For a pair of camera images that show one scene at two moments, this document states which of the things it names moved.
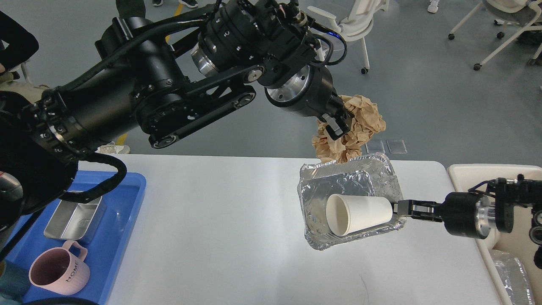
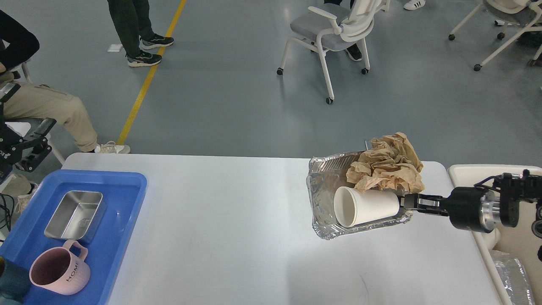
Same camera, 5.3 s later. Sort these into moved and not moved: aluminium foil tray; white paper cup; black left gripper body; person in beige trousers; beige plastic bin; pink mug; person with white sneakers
Moved: person with white sneakers; black left gripper body; white paper cup; aluminium foil tray
Not moved: person in beige trousers; pink mug; beige plastic bin
